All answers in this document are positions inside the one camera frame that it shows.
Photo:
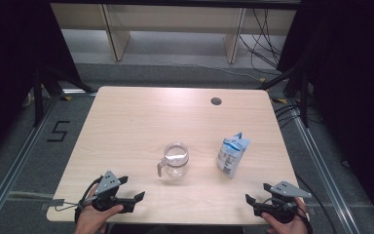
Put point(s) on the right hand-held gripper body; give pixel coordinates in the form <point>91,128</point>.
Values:
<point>289,190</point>

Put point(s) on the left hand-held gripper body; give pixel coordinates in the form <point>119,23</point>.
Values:
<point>108,183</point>

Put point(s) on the blue white pouch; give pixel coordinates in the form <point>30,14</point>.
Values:
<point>232,156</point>

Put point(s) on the clear glass pitcher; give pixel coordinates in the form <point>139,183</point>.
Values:
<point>178,170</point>

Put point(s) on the person's right hand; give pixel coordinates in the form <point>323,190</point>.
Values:
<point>289,228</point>

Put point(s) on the person's left hand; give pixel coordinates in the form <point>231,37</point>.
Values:
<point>92,221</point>

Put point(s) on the grey tape strip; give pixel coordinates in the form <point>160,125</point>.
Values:
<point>56,202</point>

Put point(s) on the yellow tape piece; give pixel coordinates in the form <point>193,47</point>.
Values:
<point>262,79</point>
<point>67,97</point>
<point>279,100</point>

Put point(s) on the black metal stand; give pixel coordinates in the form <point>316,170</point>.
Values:
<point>303,97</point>
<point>39,97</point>

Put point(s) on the dark round table grommet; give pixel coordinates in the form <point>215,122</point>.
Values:
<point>216,101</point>

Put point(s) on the black curtain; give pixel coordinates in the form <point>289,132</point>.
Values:
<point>354,81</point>
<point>9,65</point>

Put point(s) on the light wooden shelf unit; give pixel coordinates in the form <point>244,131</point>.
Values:
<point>175,19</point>

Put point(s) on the metal floor rail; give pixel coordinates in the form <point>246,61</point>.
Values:
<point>16,165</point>
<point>324,169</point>

